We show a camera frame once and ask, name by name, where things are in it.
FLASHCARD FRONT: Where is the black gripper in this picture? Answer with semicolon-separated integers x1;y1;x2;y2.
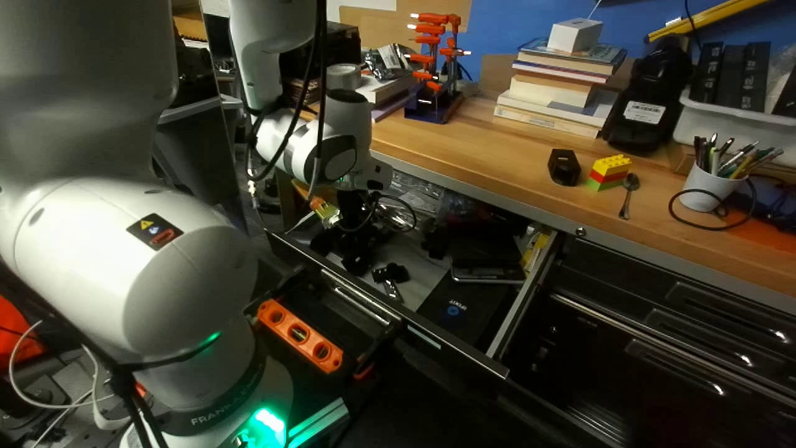
333;189;384;249

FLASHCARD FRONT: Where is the tool drawer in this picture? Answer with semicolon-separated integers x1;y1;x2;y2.
273;183;554;378

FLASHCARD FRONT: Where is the black block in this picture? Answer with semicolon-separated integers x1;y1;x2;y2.
548;149;581;188

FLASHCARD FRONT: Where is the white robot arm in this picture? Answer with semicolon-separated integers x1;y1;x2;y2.
0;0;293;448

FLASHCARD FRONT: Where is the orange spirit level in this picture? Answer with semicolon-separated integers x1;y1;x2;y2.
256;300;346;373

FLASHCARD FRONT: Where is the stack of books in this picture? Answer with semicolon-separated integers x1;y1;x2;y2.
494;39;625;140

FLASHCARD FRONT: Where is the yellow red green lego stack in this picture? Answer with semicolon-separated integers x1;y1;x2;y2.
586;154;631;191

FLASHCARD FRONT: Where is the small white box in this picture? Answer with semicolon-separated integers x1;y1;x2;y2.
548;17;603;53

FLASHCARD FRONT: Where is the metal spoon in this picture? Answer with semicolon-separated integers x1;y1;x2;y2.
619;175;639;219

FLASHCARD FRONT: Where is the black label printer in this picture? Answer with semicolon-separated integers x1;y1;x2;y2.
599;47;691;154

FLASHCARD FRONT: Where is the white storage bin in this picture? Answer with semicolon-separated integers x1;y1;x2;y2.
673;93;796;168

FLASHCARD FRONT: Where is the white pen cup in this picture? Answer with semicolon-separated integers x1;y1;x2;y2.
680;165;741;211

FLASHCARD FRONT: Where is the black cable loop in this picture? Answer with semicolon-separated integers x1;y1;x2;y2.
667;188;756;235

